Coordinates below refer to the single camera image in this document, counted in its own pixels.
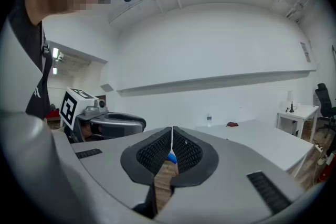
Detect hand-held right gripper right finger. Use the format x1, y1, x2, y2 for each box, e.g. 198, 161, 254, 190
156, 126, 307, 224

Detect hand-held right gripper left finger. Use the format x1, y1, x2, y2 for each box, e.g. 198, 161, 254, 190
70, 126, 173, 219

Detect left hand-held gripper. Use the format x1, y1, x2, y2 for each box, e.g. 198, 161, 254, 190
59, 87, 147, 144

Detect white marker with blue cap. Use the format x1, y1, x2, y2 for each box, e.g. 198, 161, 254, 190
167, 127, 179, 165

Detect large white table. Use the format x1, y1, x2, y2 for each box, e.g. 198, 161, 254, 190
196, 119, 315, 179

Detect black desk antenna stand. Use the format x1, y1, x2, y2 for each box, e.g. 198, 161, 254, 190
285, 101, 298, 114

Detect small white table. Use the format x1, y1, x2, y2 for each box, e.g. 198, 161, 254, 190
277, 104, 320, 143

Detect red fire extinguisher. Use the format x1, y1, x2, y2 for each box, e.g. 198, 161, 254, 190
317, 151, 336, 184

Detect person's black and grey shirt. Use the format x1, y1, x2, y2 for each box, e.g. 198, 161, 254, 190
0, 0, 53, 121

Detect black office chair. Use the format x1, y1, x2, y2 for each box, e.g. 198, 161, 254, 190
314, 83, 336, 135

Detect grey strap buckle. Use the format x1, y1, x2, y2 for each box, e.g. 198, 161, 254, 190
41, 39, 50, 58

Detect white paper wall notice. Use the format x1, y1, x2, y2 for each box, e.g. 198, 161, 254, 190
300, 41, 311, 63

